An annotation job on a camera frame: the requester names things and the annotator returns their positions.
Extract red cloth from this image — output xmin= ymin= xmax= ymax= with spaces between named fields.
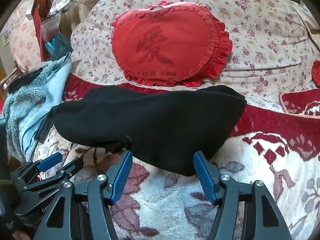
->
xmin=32 ymin=0 xmax=52 ymax=59

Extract floral quilt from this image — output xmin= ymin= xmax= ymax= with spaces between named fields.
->
xmin=70 ymin=0 xmax=320 ymax=112

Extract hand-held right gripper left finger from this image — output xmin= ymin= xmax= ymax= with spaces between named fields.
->
xmin=32 ymin=151 xmax=133 ymax=240

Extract red and white plush blanket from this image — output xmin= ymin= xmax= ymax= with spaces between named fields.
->
xmin=25 ymin=73 xmax=320 ymax=240

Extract light blue fleece jacket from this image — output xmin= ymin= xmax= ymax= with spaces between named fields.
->
xmin=0 ymin=52 xmax=73 ymax=161

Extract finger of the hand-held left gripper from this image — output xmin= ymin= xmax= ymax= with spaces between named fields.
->
xmin=10 ymin=152 xmax=63 ymax=183
xmin=22 ymin=158 xmax=85 ymax=193

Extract wooden chair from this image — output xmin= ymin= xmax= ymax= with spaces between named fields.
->
xmin=0 ymin=62 xmax=21 ymax=102

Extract black cloth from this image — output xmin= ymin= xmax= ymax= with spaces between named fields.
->
xmin=9 ymin=67 xmax=43 ymax=93

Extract black smartphone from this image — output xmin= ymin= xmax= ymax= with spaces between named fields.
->
xmin=34 ymin=116 xmax=55 ymax=143

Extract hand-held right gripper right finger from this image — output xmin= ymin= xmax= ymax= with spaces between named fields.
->
xmin=193 ymin=151 xmax=293 ymax=240

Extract red heart pillow with ruffles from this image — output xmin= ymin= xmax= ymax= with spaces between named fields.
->
xmin=111 ymin=0 xmax=233 ymax=88
xmin=311 ymin=60 xmax=320 ymax=88

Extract clear plastic bag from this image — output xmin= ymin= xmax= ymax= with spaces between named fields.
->
xmin=41 ymin=12 xmax=62 ymax=43

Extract black pants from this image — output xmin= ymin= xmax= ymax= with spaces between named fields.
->
xmin=51 ymin=85 xmax=247 ymax=177

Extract red patterned cushion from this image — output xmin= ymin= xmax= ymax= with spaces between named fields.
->
xmin=278 ymin=89 xmax=320 ymax=120

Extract blue plastic bag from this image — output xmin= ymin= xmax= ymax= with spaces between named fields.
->
xmin=44 ymin=31 xmax=73 ymax=61

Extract floral pillow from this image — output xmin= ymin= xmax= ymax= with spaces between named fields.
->
xmin=7 ymin=0 xmax=44 ymax=65

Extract person's left hand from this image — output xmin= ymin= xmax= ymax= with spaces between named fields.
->
xmin=12 ymin=231 xmax=34 ymax=240

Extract blue cord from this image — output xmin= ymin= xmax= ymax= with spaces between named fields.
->
xmin=18 ymin=120 xmax=42 ymax=157

